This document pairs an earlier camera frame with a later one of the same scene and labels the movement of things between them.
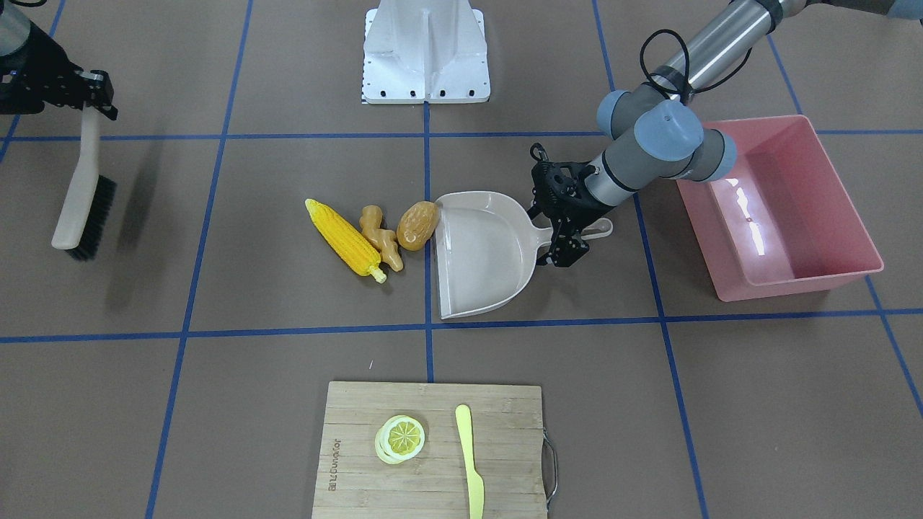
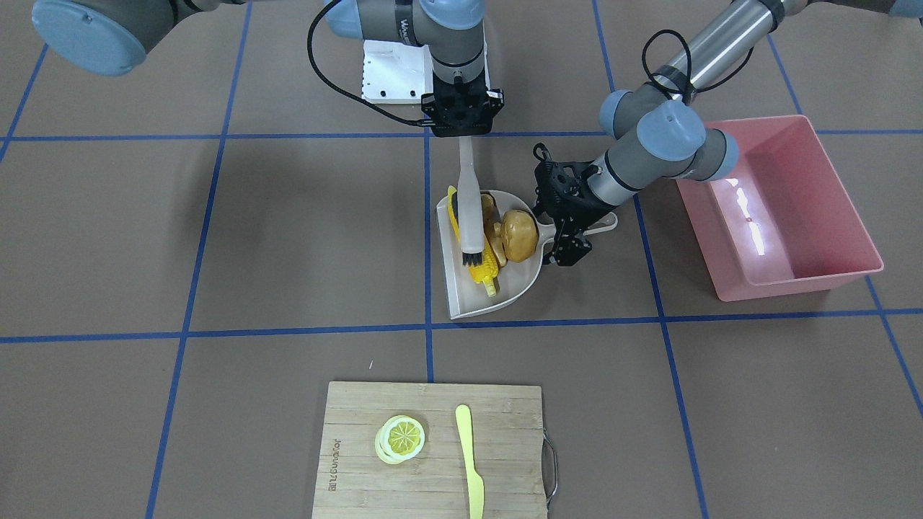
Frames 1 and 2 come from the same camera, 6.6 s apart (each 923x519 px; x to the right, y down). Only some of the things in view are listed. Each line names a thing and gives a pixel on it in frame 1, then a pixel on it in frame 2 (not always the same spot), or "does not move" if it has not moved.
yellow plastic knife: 477,490 does not move
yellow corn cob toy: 352,246 → 487,271
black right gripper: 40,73 → 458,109
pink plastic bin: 782,223 does not move
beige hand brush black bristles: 82,226 → 469,207
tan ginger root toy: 384,240 → 492,217
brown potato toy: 417,225 → 520,233
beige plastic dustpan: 486,244 does not move
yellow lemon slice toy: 399,439 does not move
